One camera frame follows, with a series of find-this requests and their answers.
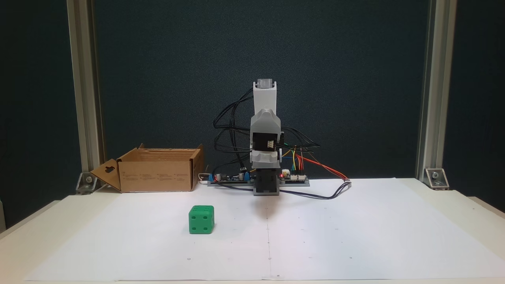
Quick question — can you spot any green die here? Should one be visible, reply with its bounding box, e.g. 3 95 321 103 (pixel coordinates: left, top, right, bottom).
189 205 215 235

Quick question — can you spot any blue circuit board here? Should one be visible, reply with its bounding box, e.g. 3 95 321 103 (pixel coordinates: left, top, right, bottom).
208 168 253 187

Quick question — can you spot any brown cardboard box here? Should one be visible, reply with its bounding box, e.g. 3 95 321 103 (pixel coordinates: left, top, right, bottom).
90 144 205 194

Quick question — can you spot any yellow jumper wire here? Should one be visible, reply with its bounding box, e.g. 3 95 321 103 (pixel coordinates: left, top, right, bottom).
282 147 297 172

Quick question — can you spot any circuit board with jumper wires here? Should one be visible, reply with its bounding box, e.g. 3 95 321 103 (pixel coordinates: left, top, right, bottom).
279 169 310 187

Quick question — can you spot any red orange wire pair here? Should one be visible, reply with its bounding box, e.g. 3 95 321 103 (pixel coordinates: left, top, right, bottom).
295 154 350 182

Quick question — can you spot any aluminium frame post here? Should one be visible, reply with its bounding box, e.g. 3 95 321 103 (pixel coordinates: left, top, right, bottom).
66 0 106 186
415 0 458 182

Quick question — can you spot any metal corner bracket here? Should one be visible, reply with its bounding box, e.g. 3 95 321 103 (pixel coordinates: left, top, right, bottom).
76 171 99 194
424 168 450 191

